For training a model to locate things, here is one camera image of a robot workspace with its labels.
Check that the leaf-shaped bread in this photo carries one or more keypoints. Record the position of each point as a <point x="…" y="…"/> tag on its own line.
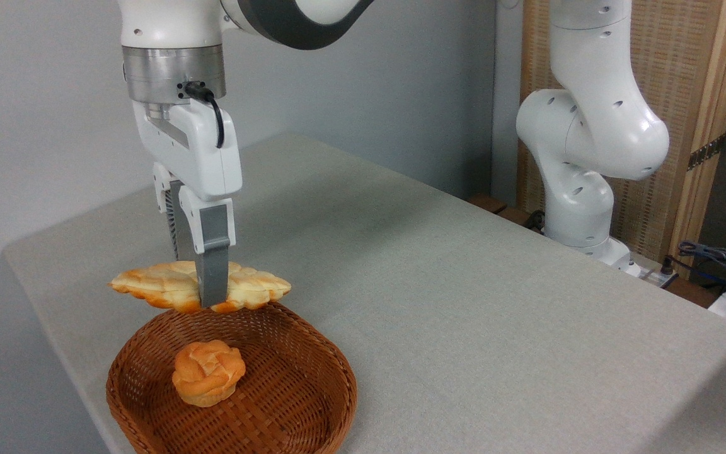
<point x="155" y="285"/>

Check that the wooden folding screen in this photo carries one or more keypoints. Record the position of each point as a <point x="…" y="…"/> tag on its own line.
<point x="691" y="69"/>

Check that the brown wicker basket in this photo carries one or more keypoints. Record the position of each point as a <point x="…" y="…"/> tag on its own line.
<point x="287" y="391"/>

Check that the round bun bread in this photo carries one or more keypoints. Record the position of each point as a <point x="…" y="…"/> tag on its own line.
<point x="207" y="373"/>

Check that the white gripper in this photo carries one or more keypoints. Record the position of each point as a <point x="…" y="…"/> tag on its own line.
<point x="202" y="154"/>

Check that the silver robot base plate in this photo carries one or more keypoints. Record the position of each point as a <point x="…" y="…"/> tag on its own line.
<point x="651" y="272"/>

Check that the grey tablecloth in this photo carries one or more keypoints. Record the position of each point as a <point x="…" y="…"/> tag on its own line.
<point x="495" y="353"/>

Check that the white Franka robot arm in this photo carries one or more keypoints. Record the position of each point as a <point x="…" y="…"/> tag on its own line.
<point x="590" y="126"/>

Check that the brown wooden platform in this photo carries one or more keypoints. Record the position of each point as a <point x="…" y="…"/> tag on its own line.
<point x="494" y="205"/>

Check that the brass screen hinge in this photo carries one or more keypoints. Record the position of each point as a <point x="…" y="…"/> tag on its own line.
<point x="706" y="152"/>

